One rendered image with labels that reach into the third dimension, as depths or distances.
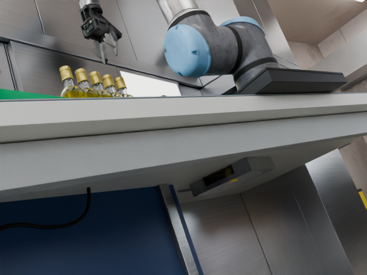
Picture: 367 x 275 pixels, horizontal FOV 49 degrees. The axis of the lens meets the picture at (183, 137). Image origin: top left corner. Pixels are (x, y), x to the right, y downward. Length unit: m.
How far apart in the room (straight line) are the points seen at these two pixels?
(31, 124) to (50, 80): 0.91
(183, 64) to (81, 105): 0.41
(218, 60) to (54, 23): 0.89
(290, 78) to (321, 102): 0.17
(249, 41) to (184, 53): 0.17
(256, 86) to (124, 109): 0.30
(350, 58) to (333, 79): 6.03
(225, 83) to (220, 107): 1.47
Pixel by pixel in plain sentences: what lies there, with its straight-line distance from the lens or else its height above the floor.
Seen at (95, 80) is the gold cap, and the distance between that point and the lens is 1.35.
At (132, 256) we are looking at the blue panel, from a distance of 0.98.
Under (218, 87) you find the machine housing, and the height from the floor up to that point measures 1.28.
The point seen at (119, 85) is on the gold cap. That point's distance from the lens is 1.43.
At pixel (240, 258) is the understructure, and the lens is 1.90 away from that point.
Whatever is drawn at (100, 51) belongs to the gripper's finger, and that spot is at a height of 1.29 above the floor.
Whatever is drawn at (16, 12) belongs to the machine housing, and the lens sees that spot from 1.58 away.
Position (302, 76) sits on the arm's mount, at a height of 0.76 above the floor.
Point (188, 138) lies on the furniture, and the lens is 0.68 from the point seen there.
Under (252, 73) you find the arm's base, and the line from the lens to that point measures 0.96.
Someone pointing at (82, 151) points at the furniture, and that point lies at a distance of 0.57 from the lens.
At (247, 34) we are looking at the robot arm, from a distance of 0.99.
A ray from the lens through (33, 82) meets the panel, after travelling 1.37.
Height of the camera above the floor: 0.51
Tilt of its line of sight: 16 degrees up
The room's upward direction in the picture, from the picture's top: 20 degrees counter-clockwise
